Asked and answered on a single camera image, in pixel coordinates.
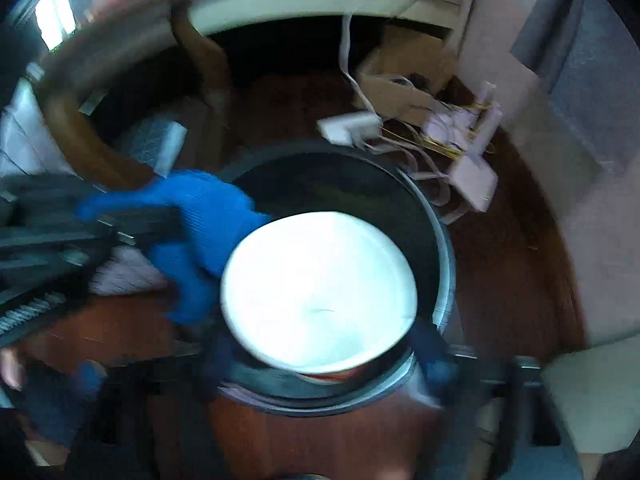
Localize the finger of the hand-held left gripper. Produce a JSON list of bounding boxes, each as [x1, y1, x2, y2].
[[96, 204, 184, 252]]

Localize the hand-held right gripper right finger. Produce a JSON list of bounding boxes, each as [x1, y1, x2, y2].
[[412, 317, 583, 480]]

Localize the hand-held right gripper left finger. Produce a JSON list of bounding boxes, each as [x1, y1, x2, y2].
[[65, 327, 238, 480]]

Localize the blue cloth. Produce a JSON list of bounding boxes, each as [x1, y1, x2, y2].
[[77, 169, 272, 327]]

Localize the red paper bowl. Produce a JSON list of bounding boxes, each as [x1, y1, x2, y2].
[[220, 211, 419, 375]]

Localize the black round trash bin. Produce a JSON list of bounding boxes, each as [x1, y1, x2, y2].
[[214, 141, 457, 417]]

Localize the person's left hand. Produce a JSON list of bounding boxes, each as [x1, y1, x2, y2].
[[0, 349, 27, 392]]

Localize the grey and white box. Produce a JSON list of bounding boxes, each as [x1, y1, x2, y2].
[[124, 114, 189, 177]]

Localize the wooden table leg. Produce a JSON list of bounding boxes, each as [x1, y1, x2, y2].
[[171, 4, 232, 123]]

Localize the white power strip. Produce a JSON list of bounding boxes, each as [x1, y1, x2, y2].
[[317, 111, 384, 149]]

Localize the cardboard box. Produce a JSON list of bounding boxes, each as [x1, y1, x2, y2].
[[356, 24, 457, 127]]

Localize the power strip with cables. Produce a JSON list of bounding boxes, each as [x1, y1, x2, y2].
[[422, 81, 503, 214]]

